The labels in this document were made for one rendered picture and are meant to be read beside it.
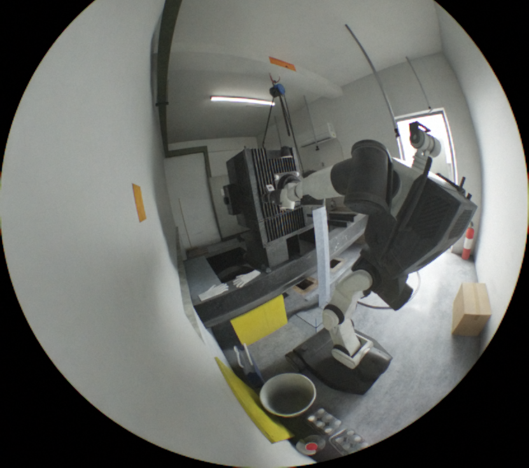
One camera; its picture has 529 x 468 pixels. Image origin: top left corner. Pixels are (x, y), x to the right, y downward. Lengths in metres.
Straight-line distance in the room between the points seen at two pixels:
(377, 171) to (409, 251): 0.22
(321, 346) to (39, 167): 1.38
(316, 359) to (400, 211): 1.11
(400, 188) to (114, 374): 0.53
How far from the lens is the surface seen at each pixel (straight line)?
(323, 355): 1.31
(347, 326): 1.08
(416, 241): 0.44
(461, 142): 2.78
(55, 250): 0.15
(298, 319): 1.74
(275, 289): 1.48
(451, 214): 0.39
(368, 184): 0.33
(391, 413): 1.44
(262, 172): 1.20
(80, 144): 0.22
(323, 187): 0.45
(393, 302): 0.69
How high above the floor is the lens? 1.34
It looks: 7 degrees down
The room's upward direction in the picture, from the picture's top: 10 degrees counter-clockwise
